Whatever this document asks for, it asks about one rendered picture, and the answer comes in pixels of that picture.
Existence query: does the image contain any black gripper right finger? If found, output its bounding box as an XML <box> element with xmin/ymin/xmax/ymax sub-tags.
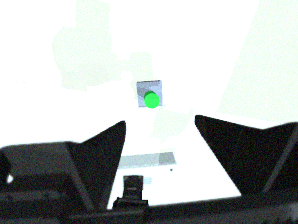
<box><xmin>194</xmin><ymin>114</ymin><xmax>298</xmax><ymax>195</ymax></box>

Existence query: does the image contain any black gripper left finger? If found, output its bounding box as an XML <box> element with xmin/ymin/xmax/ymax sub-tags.
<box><xmin>0</xmin><ymin>120</ymin><xmax>127</xmax><ymax>210</ymax></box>

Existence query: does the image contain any green cylinder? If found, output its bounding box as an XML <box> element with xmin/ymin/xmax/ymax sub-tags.
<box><xmin>144</xmin><ymin>91</ymin><xmax>160</xmax><ymax>108</ymax></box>

